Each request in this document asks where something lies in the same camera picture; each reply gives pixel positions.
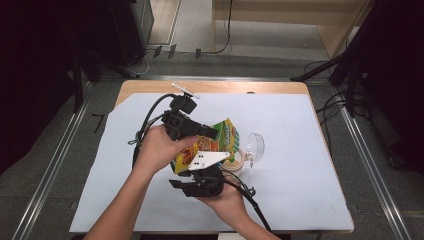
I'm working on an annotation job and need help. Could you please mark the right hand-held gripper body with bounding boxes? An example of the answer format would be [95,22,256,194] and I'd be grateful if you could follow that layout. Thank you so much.
[180,150,232,199]

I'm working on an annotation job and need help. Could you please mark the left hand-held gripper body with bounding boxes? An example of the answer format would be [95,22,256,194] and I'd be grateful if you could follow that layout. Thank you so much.
[161,81,204,142]

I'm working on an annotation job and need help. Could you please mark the green yellow spout pouch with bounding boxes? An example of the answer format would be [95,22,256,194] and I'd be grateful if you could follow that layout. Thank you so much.
[170,117,241,176]

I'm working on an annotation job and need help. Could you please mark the clear jar with beige lid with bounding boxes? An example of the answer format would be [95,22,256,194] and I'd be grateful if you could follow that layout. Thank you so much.
[220,132,266,178]

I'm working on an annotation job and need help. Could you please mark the person's right hand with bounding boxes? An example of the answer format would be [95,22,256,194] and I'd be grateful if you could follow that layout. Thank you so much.
[195,181,250,222]

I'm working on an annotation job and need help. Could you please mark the person's left hand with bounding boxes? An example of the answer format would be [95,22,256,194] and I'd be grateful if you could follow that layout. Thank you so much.
[131,124,200,178]

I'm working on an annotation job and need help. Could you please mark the wooden table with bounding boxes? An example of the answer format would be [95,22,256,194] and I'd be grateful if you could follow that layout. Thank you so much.
[69,79,355,235]

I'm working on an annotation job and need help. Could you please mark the white table mat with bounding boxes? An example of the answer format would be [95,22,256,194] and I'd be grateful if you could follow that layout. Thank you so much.
[69,92,355,234]

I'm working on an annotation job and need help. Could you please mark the dark cabinet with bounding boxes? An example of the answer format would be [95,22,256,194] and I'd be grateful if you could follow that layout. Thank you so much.
[108,0,155,68]

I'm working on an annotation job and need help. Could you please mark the black stand legs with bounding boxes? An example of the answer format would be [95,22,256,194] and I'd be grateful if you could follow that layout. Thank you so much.
[68,48,136,114]

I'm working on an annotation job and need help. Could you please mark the light wooden shelf unit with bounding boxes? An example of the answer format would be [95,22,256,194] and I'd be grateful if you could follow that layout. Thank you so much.
[211,0,373,60]

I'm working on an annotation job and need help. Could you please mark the black tripod stand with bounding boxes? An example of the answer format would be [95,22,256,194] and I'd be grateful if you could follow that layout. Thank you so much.
[289,0,384,118]

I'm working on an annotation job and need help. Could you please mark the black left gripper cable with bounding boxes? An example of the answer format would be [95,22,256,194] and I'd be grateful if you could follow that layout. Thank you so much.
[127,92,178,168]

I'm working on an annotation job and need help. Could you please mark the white floor cable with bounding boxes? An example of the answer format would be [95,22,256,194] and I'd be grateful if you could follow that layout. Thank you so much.
[125,49,158,77]

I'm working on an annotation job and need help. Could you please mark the black hanging cable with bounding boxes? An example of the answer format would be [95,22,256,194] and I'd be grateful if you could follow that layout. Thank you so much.
[203,0,234,56]

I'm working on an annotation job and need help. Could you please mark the black floor cables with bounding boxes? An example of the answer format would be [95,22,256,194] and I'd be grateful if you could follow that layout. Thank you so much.
[303,59,349,159]

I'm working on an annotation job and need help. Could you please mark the metal floor rail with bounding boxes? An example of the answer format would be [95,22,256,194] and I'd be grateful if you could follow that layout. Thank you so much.
[333,81,414,240]
[11,81,96,240]

